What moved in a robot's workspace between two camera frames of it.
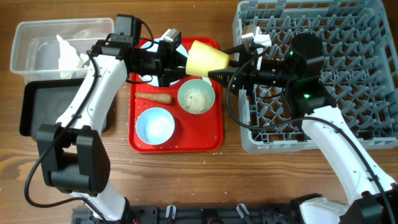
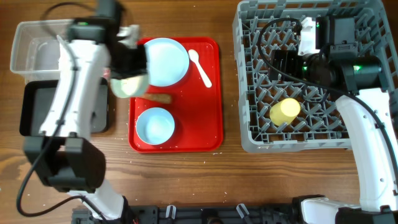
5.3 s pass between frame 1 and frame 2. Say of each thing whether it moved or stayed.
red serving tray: stayed
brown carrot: stayed
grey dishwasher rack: stayed
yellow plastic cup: moved
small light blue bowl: stayed
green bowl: moved
